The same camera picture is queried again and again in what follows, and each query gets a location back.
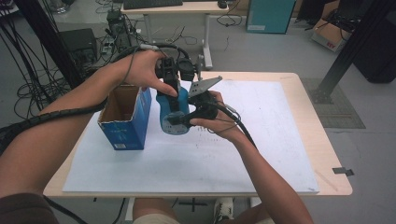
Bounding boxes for white desk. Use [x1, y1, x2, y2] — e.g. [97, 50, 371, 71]
[120, 1, 230, 70]

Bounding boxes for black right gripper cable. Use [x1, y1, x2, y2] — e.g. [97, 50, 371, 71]
[211, 102, 258, 149]

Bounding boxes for person's right hand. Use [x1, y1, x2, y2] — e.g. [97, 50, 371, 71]
[190, 90, 248, 145]

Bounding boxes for brown cardboard box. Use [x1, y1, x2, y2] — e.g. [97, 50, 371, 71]
[311, 18, 352, 53]

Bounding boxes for black aluminium profile post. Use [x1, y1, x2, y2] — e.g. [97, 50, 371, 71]
[311, 0, 396, 105]

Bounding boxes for grey floor mat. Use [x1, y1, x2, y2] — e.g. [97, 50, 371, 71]
[300, 77, 367, 130]

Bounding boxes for black keyboard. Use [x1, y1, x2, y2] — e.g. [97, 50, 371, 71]
[122, 0, 184, 10]

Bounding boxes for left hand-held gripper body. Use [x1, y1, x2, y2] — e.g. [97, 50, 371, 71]
[155, 55, 205, 91]

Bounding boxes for white foam board mat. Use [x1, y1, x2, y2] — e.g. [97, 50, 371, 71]
[62, 79, 320, 195]

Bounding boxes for person's left leg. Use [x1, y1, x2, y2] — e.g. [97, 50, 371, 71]
[132, 197, 182, 224]

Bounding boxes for person's left hand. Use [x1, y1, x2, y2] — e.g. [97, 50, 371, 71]
[120, 49, 179, 98]

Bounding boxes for thin grey floor cable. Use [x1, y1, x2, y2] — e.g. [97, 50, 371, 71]
[154, 25, 199, 47]

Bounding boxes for black device with antenna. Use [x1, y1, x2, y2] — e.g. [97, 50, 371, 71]
[106, 8, 134, 53]

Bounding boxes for blue cardboard box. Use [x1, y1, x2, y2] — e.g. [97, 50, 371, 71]
[97, 84, 153, 151]

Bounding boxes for blue bottle with white cap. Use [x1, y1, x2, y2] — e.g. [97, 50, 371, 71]
[155, 86, 191, 136]

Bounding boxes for black slanted frame pillar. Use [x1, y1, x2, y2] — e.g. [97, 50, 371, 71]
[13, 0, 90, 91]

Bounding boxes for black spiral-wrapped left gripper cable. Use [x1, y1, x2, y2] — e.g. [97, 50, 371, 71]
[0, 42, 191, 153]

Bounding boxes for grey tape piece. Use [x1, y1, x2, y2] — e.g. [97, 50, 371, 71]
[332, 166, 355, 177]

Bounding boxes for black looped floor cable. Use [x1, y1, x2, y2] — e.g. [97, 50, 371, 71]
[216, 12, 244, 28]

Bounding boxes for white table leg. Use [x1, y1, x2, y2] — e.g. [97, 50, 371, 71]
[249, 196, 263, 209]

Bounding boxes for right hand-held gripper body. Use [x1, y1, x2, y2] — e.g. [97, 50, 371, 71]
[188, 76, 224, 121]

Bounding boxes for black computer case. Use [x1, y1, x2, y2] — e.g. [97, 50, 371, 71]
[60, 28, 99, 65]

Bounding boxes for tangle of black floor cables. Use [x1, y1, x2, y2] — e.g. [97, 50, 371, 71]
[0, 18, 82, 120]

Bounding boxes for large black box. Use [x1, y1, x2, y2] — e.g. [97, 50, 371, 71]
[353, 12, 396, 85]

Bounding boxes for white shoe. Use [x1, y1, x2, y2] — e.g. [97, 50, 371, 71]
[213, 197, 234, 224]

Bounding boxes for white power strip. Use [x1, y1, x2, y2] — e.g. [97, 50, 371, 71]
[101, 40, 115, 56]

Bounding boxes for brown shirt sleeve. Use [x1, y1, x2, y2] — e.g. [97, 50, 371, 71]
[0, 192, 61, 224]

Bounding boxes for teal cabinet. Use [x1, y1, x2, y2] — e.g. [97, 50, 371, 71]
[245, 0, 297, 35]

